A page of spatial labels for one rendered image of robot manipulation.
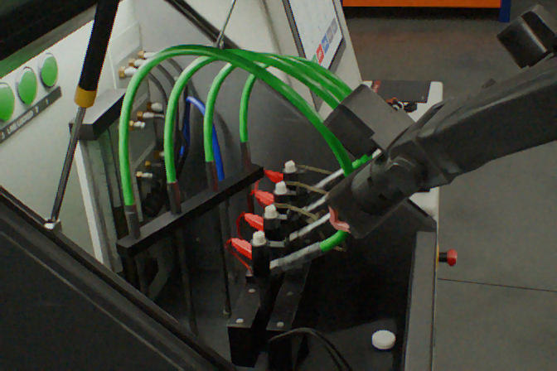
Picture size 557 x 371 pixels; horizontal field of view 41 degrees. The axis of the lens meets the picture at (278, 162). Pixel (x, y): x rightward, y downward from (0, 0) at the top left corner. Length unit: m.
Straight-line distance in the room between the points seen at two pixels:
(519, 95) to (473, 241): 2.62
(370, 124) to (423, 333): 0.49
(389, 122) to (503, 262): 2.34
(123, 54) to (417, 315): 0.66
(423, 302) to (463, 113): 0.63
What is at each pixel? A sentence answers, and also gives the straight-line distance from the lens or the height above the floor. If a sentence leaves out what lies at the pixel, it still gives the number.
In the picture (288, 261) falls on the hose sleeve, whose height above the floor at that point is 1.13.
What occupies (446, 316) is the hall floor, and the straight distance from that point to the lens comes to 2.78.
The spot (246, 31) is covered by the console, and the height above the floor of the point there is 1.33.
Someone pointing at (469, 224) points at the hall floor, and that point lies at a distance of 3.32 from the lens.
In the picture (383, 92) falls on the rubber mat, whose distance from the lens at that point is 2.00.
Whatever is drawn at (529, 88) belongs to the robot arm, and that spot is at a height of 1.49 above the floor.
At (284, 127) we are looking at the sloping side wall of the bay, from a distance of 1.37.
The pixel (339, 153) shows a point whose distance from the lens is 0.90.
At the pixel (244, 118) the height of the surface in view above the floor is 1.21.
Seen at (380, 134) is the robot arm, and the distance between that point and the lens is 0.77.
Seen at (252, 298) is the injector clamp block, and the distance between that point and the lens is 1.21.
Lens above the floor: 1.69
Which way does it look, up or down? 26 degrees down
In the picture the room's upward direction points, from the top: 4 degrees counter-clockwise
